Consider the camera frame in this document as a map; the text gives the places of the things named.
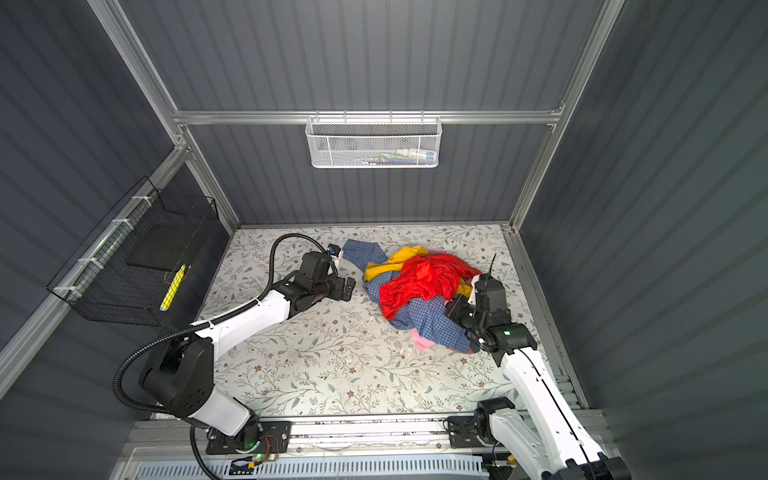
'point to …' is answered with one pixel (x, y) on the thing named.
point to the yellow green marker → (172, 290)
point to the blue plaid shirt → (430, 318)
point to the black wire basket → (127, 267)
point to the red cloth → (423, 275)
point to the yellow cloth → (395, 263)
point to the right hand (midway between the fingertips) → (450, 305)
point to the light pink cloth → (421, 342)
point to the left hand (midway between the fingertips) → (341, 278)
